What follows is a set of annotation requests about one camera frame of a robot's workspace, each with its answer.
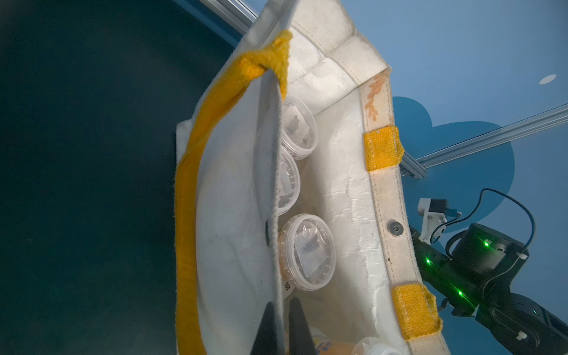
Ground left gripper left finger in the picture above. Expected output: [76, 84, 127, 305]
[250, 302, 279, 355]

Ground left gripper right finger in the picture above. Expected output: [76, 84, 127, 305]
[288, 297, 317, 355]

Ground white canvas bag yellow handles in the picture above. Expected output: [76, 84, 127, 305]
[175, 1, 449, 354]

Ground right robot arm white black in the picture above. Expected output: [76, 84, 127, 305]
[411, 223, 567, 354]

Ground seed jar in bag front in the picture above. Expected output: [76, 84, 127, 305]
[278, 214, 337, 292]

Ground seed jar in bag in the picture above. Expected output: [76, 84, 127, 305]
[277, 149, 301, 215]
[282, 96, 319, 161]
[278, 214, 337, 292]

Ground seed jar in bag middle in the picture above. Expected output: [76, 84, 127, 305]
[277, 149, 301, 215]

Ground seed jar in bag back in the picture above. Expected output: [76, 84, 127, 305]
[282, 96, 319, 161]

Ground aluminium back rail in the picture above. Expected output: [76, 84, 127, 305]
[197, 0, 568, 180]

